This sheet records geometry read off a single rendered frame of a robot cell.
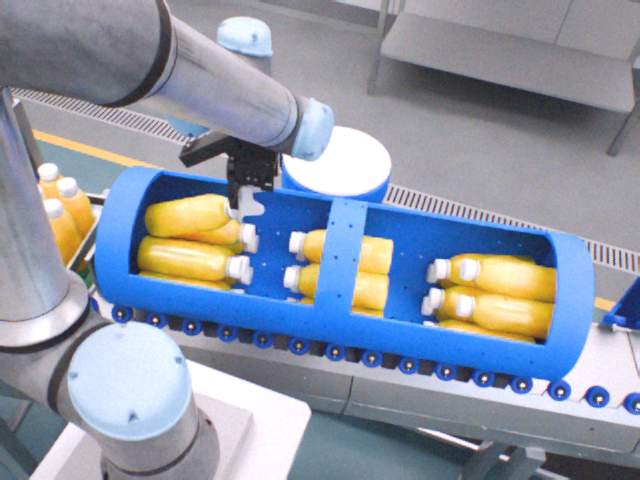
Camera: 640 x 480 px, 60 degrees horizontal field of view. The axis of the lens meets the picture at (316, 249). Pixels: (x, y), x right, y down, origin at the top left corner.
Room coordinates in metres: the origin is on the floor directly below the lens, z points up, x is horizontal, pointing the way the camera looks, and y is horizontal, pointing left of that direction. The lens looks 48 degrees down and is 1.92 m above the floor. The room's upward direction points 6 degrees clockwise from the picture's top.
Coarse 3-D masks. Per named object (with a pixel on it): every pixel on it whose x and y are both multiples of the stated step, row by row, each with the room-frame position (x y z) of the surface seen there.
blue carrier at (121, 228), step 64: (128, 192) 0.72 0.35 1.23; (192, 192) 0.87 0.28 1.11; (128, 256) 0.62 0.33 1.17; (256, 256) 0.81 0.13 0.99; (448, 256) 0.81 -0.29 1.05; (576, 256) 0.67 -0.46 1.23; (256, 320) 0.58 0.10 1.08; (320, 320) 0.57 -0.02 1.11; (384, 320) 0.57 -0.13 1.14; (576, 320) 0.57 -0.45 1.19
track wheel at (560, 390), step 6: (552, 384) 0.57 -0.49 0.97; (558, 384) 0.57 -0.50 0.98; (564, 384) 0.57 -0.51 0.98; (552, 390) 0.56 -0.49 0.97; (558, 390) 0.56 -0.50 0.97; (564, 390) 0.56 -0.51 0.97; (570, 390) 0.56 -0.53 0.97; (552, 396) 0.55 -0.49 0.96; (558, 396) 0.55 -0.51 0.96; (564, 396) 0.55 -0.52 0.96
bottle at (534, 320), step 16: (480, 304) 0.63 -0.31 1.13; (496, 304) 0.62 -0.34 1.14; (512, 304) 0.63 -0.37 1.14; (528, 304) 0.63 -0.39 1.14; (544, 304) 0.63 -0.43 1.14; (480, 320) 0.61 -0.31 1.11; (496, 320) 0.60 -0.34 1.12; (512, 320) 0.60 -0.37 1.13; (528, 320) 0.60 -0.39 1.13; (544, 320) 0.60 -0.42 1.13; (528, 336) 0.59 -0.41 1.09; (544, 336) 0.59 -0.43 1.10
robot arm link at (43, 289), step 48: (0, 96) 0.37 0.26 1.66; (0, 144) 0.35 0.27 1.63; (0, 192) 0.33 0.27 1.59; (0, 240) 0.32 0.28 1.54; (48, 240) 0.35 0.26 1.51; (0, 288) 0.31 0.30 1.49; (48, 288) 0.33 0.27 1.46; (0, 336) 0.29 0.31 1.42; (48, 336) 0.30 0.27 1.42; (48, 384) 0.27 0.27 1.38
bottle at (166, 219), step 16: (160, 208) 0.74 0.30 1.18; (176, 208) 0.73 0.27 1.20; (192, 208) 0.72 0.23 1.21; (208, 208) 0.72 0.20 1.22; (224, 208) 0.72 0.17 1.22; (160, 224) 0.71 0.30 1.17; (176, 224) 0.71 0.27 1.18; (192, 224) 0.70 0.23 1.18; (208, 224) 0.70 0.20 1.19; (224, 224) 0.71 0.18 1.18
